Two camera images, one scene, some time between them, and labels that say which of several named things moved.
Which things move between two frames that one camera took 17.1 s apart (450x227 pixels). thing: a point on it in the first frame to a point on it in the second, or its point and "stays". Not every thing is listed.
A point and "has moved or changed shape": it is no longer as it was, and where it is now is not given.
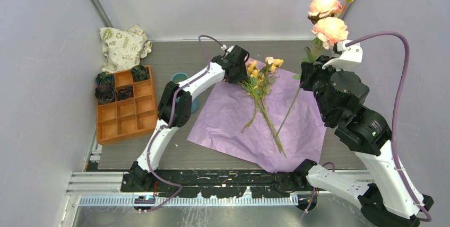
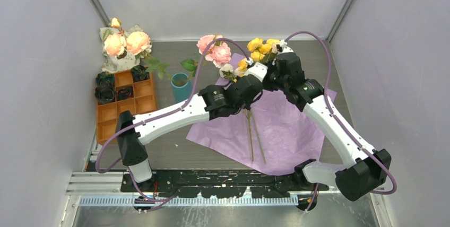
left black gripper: (242, 76) to (247, 105)
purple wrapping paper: (283, 129) stays
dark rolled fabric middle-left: (104, 94) stays
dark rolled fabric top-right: (139, 72) stays
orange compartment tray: (120, 119) stays
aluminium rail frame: (105, 189) stays
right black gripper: (308, 69) to (273, 67)
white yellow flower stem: (269, 79) has moved or changed shape
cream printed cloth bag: (123, 49) stays
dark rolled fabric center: (124, 93) stays
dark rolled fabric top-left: (104, 78) stays
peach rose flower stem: (330, 28) to (117, 44)
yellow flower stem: (258, 84) to (262, 50)
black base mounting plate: (228, 185) stays
